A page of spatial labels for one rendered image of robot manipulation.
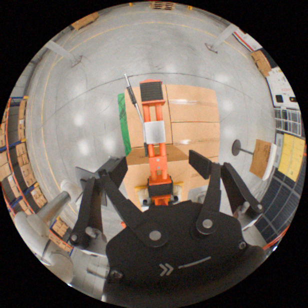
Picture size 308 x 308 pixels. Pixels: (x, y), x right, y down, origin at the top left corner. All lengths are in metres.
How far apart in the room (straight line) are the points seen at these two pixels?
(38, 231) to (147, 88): 0.70
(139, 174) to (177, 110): 0.66
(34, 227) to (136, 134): 0.98
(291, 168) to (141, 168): 7.53
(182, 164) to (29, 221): 0.83
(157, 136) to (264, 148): 1.79
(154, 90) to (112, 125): 1.26
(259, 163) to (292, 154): 5.62
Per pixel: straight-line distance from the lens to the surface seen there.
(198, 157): 0.15
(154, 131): 0.28
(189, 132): 0.91
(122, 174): 0.15
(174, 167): 0.49
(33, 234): 0.54
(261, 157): 1.89
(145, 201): 0.55
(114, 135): 1.49
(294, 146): 7.30
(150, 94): 0.29
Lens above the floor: 1.37
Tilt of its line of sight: 73 degrees down
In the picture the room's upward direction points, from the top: 175 degrees clockwise
